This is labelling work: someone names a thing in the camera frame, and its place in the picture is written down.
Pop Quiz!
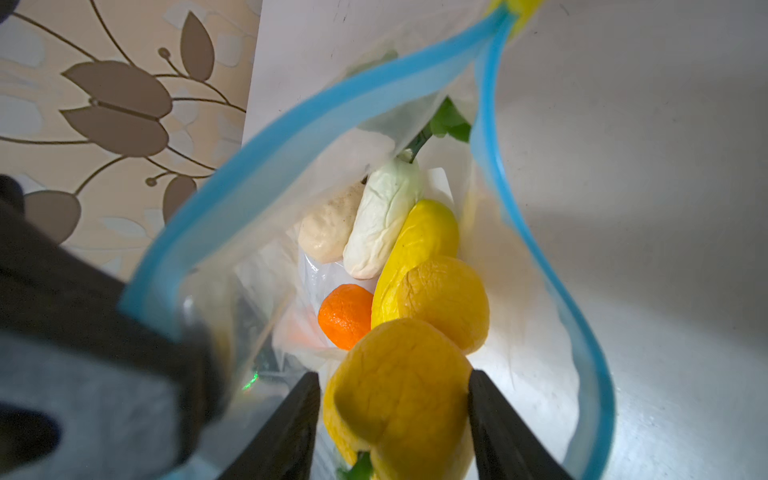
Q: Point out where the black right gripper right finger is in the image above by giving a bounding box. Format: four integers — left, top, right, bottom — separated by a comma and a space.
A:
468, 370, 571, 480

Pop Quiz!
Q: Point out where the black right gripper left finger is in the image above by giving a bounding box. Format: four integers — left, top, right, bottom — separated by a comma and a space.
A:
218, 372, 321, 480

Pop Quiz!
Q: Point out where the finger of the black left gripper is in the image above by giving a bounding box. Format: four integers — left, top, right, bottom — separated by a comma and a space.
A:
1, 176, 221, 479

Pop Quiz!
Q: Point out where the yellow orange with green stem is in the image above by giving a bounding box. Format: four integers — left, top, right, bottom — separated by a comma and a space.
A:
322, 319, 474, 479

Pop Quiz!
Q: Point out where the orange toy fruit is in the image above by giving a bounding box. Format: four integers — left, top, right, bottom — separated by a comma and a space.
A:
317, 284, 374, 351

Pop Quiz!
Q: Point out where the small yellow lemon toy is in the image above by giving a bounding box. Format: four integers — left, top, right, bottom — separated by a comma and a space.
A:
395, 256, 490, 355

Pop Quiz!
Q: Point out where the beige potato toy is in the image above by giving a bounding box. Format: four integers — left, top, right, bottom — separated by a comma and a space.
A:
298, 182, 365, 264

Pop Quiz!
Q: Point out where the yellow corn toy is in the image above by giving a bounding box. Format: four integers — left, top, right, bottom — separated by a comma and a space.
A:
371, 199, 459, 329

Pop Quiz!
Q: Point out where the clear zip bag blue zipper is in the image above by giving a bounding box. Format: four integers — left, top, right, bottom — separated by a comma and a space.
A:
119, 1, 616, 479

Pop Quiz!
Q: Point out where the white radish with green leaves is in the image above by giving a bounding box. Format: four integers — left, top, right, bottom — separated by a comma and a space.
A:
343, 98, 471, 280

